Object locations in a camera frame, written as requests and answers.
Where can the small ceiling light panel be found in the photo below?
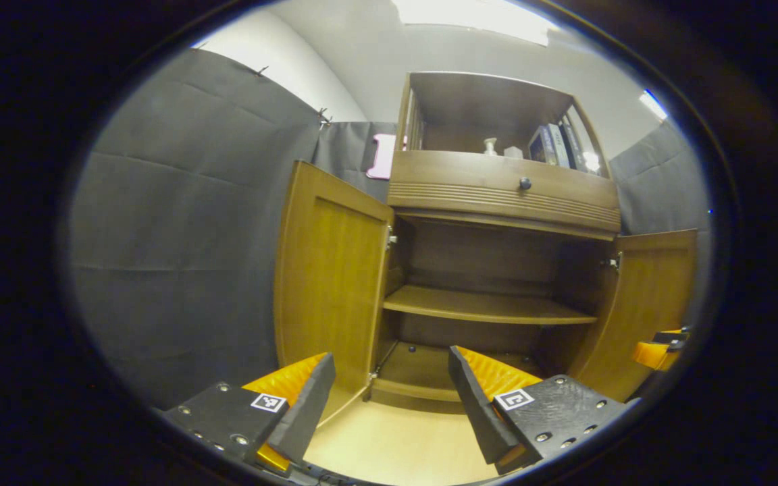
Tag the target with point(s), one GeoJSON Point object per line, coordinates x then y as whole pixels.
{"type": "Point", "coordinates": [652, 104]}

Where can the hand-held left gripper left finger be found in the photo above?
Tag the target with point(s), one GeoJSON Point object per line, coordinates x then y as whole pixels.
{"type": "Point", "coordinates": [308, 412]}

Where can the wooden ribbed drawer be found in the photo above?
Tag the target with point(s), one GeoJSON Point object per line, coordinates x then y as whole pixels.
{"type": "Point", "coordinates": [456, 179]}

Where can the large ceiling light panel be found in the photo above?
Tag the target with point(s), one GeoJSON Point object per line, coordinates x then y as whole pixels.
{"type": "Point", "coordinates": [470, 17]}

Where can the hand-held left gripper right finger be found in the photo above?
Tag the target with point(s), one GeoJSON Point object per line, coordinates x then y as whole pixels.
{"type": "Point", "coordinates": [480, 412]}

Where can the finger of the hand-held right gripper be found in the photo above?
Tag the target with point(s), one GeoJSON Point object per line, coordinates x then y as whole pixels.
{"type": "Point", "coordinates": [652, 355]}

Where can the wooden cabinet shelf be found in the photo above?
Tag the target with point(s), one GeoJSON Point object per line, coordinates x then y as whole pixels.
{"type": "Point", "coordinates": [483, 307]}

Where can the metal door hinge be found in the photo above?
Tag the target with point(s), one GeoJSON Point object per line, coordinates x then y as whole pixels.
{"type": "Point", "coordinates": [613, 262]}
{"type": "Point", "coordinates": [391, 238]}

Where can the white pump bottle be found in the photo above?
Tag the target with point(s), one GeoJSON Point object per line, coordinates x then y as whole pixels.
{"type": "Point", "coordinates": [490, 148]}

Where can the small white container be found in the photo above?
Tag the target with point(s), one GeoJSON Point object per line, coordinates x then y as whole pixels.
{"type": "Point", "coordinates": [512, 152]}

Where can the wooden shoe cabinet door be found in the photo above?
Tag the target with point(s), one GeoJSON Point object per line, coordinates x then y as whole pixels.
{"type": "Point", "coordinates": [645, 304]}
{"type": "Point", "coordinates": [331, 290]}

